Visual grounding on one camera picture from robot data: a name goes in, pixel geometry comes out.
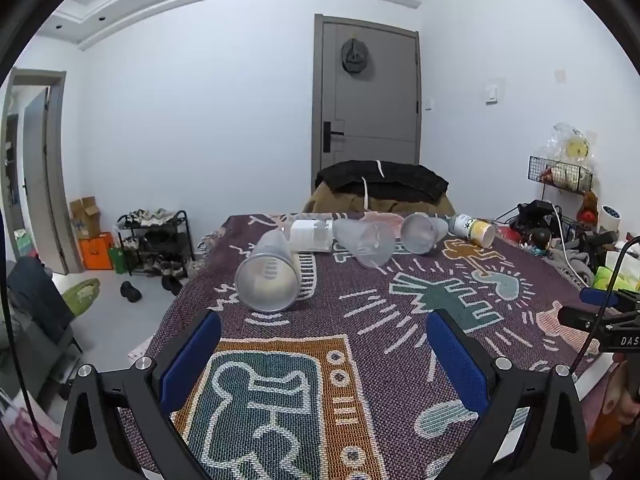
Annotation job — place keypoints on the black shoe rack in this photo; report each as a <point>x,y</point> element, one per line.
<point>155,242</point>

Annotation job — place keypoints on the dark jacket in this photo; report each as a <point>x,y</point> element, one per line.
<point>35,290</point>

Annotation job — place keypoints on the black shoe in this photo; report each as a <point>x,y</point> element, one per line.
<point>131,292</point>
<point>172,285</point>

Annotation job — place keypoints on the white and yellow cup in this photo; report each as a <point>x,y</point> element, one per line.
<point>475,230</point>

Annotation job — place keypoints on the green bag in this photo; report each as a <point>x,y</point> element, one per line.
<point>117,260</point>

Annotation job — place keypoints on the grey hat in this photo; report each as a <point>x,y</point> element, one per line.
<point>356,59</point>

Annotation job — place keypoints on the printed blanket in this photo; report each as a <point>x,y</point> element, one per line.
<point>350,310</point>

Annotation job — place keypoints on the white light switch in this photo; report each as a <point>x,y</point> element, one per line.
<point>492,92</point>

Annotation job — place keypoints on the orange box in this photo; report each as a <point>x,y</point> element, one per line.
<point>96,251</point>

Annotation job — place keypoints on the green slipper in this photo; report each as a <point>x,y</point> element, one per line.
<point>80,296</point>

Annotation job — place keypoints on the large translucent plastic cup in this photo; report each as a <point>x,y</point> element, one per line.
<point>267,277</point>

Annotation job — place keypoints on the cardboard box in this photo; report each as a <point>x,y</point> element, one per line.
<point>86,217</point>

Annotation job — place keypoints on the black bag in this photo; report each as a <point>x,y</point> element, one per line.
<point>537,217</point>

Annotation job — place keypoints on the clear plastic bag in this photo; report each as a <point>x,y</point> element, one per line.
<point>570,142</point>

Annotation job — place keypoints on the black clothing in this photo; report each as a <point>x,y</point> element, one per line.
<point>400,177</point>

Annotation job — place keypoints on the white cylinder container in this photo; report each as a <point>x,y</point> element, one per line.
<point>611,218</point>

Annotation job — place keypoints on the brown cloth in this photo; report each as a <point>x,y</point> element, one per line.
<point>330,202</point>

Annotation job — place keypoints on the red toy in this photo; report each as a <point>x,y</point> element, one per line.
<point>588,210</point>

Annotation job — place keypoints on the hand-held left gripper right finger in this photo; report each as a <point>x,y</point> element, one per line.
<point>457,360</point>

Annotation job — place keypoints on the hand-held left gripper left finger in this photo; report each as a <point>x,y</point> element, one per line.
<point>192,360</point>

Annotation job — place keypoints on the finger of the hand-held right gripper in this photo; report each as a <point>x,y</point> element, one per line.
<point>575,316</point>
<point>597,295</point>

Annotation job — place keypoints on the open grey door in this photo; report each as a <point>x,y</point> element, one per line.
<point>47,180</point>

